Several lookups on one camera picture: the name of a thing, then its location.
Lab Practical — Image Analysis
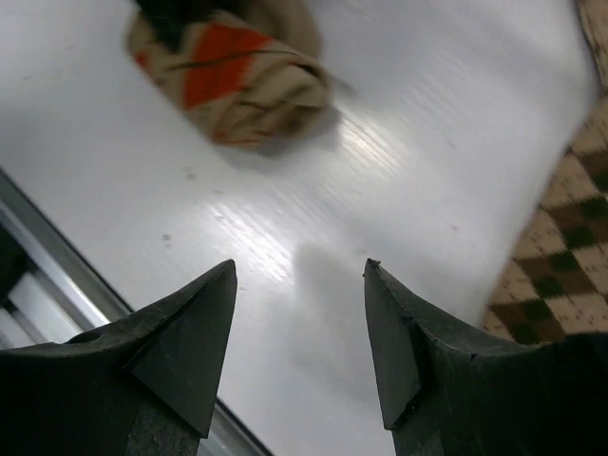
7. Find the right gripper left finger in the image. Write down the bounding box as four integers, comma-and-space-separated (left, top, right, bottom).
1, 260, 238, 455

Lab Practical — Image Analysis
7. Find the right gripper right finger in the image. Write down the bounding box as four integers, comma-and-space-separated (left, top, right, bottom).
364, 260, 607, 455

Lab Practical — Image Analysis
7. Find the brown tan argyle sock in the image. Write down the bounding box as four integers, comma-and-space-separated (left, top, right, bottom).
481, 0, 608, 344

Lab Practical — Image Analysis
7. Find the orange green argyle sock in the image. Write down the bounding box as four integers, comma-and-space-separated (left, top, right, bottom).
126, 1, 331, 148

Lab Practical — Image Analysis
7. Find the aluminium frame rail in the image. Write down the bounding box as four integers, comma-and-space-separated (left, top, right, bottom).
1, 177, 268, 455

